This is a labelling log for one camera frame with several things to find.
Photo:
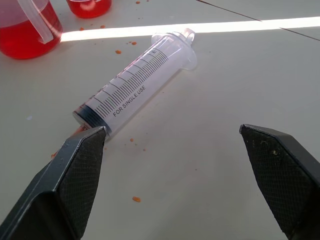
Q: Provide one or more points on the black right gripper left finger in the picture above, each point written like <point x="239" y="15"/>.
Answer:
<point x="62" y="185"/>

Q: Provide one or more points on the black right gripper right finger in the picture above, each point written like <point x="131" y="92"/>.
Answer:
<point x="282" y="175"/>

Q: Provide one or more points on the large clear plastic syringe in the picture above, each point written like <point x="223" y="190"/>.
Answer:
<point x="136" y="86"/>

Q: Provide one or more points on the pitcher with red liquid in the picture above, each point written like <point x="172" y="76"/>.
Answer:
<point x="26" y="28"/>

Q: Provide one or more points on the small clear plastic cup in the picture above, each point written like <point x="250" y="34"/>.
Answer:
<point x="88" y="7"/>

